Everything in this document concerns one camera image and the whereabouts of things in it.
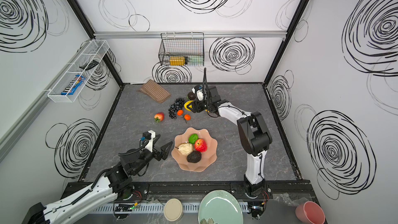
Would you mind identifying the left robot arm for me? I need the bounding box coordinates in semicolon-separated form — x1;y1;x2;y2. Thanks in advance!
22;130;174;224

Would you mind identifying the black remote control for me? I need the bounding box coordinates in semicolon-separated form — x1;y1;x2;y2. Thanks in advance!
79;60;99;71

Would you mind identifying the green item in basket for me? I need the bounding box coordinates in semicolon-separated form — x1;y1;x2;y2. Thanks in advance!
187;55;204;66

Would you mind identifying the pink wavy fruit bowl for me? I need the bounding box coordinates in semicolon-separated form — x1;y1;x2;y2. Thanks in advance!
171;128;218;172

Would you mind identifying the red fake strawberry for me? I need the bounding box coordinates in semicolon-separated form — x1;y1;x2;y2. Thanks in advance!
154;113;164;122

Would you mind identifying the red fake apple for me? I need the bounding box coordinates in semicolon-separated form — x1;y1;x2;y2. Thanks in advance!
194;139;207;152

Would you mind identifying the right orange fake tangerine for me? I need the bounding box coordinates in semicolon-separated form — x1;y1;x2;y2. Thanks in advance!
184;114;191;121

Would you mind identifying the green fake lime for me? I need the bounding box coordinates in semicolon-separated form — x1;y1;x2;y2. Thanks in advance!
188;133;199;145

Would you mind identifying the beige fake pear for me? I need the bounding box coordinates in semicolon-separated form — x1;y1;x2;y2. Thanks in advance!
176;143;194;156

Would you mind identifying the dark fake avocado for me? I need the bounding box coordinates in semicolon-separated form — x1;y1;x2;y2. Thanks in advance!
187;150;202;163

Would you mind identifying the yellow bottle in basket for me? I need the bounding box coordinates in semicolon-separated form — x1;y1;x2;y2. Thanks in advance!
169;56;189;66

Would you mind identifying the large yellow fake lemon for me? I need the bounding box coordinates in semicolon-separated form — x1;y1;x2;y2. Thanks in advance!
184;104;192;112

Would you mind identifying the black fake grape bunch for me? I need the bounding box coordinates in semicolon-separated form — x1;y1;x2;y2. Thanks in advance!
169;97;186;119

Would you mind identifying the blue candy packet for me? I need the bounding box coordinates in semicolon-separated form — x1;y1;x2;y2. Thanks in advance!
61;75;86;95

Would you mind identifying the white wire wall shelf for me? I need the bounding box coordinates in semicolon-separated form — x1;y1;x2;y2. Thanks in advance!
47;39;110;103

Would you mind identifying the black wire wall basket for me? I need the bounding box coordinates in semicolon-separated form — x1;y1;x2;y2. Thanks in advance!
158;32;205;66

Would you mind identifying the brown folded cloth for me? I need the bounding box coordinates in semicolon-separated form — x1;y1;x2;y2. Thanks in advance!
138;79;171;104

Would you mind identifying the white cable duct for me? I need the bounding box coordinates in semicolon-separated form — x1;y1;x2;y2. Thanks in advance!
90;201;249;215

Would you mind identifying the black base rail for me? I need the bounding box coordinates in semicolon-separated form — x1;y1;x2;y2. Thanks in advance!
62;180;315;203

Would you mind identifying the beige round lid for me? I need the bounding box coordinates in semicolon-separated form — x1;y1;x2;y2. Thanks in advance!
163;198;183;222

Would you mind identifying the dark brown fake fig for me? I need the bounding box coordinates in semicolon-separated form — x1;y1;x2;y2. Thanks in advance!
188;92;196;100

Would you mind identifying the green plate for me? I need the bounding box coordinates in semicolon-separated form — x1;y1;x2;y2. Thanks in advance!
198;190;244;224

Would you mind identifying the pink cup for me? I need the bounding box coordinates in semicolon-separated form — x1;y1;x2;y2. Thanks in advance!
295;201;325;224

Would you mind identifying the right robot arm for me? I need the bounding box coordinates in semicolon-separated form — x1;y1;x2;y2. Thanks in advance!
184;84;272;198

